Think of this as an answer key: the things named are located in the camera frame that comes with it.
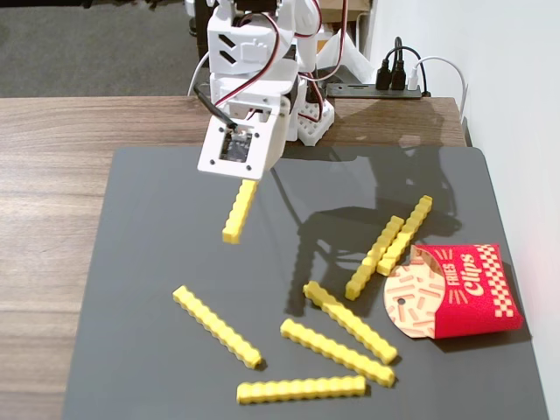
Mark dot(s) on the yellow crinkle fry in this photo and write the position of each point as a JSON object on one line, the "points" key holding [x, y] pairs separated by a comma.
{"points": [[337, 352], [374, 258], [238, 214], [350, 321], [216, 326], [302, 389], [404, 236]]}

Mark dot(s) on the red fries clips box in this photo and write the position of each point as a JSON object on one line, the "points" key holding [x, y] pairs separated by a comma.
{"points": [[472, 293]]}

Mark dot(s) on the black rubber mat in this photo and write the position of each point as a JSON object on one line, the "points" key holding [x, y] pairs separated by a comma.
{"points": [[175, 245]]}

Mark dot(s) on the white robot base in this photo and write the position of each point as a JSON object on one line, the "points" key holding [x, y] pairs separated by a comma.
{"points": [[315, 124]]}

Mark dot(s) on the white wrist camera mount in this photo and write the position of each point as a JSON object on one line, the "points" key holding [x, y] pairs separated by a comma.
{"points": [[262, 144]]}

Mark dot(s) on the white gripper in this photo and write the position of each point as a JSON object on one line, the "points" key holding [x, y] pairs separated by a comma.
{"points": [[276, 139]]}

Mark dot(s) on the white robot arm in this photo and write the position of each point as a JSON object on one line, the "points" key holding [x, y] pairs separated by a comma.
{"points": [[245, 48]]}

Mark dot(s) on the black power strip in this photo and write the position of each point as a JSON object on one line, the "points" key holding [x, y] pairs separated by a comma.
{"points": [[372, 91]]}

